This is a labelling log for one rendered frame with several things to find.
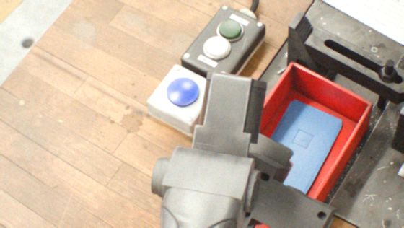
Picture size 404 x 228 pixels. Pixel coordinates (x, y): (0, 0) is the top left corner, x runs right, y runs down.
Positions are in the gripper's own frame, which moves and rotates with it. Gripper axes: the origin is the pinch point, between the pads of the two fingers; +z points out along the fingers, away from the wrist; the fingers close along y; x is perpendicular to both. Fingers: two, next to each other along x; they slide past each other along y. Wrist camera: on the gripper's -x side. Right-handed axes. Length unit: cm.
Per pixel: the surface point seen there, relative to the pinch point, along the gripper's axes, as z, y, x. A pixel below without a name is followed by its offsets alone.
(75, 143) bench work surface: 3.8, -7.8, 24.6
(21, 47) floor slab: 107, -13, 99
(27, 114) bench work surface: 3.8, -8.0, 33.1
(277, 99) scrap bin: 9.4, 8.4, 5.1
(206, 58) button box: 10.1, 9.0, 15.9
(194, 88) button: 6.9, 5.1, 14.5
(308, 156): 9.3, 4.1, -1.7
